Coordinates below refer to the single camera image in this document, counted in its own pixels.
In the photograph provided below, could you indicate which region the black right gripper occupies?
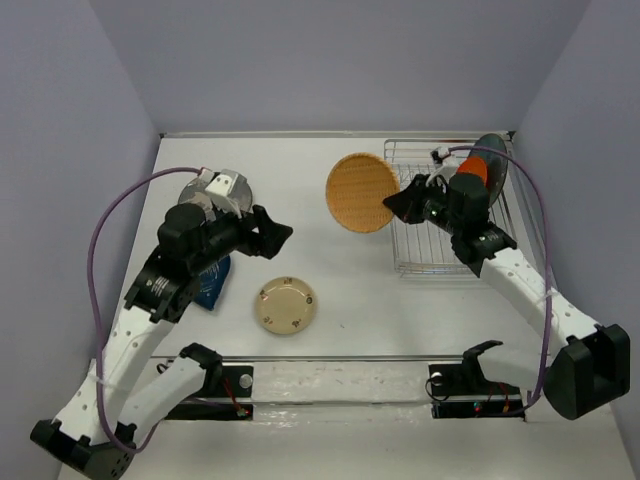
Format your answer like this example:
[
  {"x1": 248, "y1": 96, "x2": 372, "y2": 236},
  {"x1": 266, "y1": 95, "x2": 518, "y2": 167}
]
[{"x1": 381, "y1": 174, "x2": 463, "y2": 236}]

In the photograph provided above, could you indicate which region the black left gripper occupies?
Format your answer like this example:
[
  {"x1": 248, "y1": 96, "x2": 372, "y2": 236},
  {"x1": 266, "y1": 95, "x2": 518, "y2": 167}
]
[{"x1": 192, "y1": 197, "x2": 295, "y2": 272}]

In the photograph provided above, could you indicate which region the woven bamboo round plate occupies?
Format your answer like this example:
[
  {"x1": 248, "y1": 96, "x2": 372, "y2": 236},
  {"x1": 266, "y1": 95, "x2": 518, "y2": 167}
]
[{"x1": 325, "y1": 152, "x2": 400, "y2": 234}]

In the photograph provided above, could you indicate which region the orange plastic plate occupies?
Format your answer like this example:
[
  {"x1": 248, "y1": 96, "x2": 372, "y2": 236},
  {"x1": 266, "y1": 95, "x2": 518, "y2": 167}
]
[{"x1": 456, "y1": 156, "x2": 488, "y2": 186}]

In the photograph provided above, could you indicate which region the teal glazed ceramic plate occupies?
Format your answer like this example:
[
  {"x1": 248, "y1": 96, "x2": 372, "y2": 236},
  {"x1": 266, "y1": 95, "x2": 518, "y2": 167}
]
[{"x1": 468, "y1": 133, "x2": 509, "y2": 206}]

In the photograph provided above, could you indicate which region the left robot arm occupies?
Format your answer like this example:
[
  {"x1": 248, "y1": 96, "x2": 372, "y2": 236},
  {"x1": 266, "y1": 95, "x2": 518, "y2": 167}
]
[{"x1": 30, "y1": 204, "x2": 293, "y2": 479}]

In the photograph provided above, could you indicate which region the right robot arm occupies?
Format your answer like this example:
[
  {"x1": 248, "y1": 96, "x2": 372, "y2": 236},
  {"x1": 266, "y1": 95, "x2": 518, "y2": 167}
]
[{"x1": 383, "y1": 173, "x2": 631, "y2": 420}]

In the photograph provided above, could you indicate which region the cream patterned small plate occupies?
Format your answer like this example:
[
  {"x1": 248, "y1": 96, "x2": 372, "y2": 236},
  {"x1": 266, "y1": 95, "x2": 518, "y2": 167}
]
[{"x1": 254, "y1": 277, "x2": 318, "y2": 335}]

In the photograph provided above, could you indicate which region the dark blue patterned plate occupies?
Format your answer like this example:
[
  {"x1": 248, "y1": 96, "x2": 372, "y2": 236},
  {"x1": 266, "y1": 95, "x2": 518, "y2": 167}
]
[{"x1": 194, "y1": 256, "x2": 231, "y2": 311}]

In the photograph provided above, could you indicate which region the grey reindeer pattern plate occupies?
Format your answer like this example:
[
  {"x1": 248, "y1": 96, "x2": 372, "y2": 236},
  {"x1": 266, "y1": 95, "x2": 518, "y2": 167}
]
[{"x1": 178, "y1": 168, "x2": 253, "y2": 220}]

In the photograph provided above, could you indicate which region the metal wire dish rack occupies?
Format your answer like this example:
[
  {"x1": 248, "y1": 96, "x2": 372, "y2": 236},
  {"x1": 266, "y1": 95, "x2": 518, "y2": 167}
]
[{"x1": 384, "y1": 138, "x2": 520, "y2": 277}]

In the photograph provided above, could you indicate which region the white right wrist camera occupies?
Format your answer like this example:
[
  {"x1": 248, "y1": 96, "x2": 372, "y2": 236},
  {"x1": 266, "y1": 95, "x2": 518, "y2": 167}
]
[{"x1": 428, "y1": 147, "x2": 462, "y2": 183}]

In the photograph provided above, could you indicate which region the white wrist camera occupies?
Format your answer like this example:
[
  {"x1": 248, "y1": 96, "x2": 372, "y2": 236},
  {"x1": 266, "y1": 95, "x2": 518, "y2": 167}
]
[
  {"x1": 428, "y1": 147, "x2": 462, "y2": 183},
  {"x1": 205, "y1": 170, "x2": 241, "y2": 217}
]

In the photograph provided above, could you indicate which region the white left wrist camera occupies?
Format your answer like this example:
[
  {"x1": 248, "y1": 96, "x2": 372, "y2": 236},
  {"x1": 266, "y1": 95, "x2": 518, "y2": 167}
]
[{"x1": 205, "y1": 170, "x2": 241, "y2": 217}]

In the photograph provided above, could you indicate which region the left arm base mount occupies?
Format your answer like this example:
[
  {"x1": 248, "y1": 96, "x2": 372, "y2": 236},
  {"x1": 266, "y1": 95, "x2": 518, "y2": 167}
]
[{"x1": 165, "y1": 364, "x2": 254, "y2": 421}]

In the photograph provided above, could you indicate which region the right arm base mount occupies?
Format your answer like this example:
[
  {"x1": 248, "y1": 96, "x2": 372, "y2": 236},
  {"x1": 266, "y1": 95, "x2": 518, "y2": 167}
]
[{"x1": 425, "y1": 363, "x2": 525, "y2": 420}]

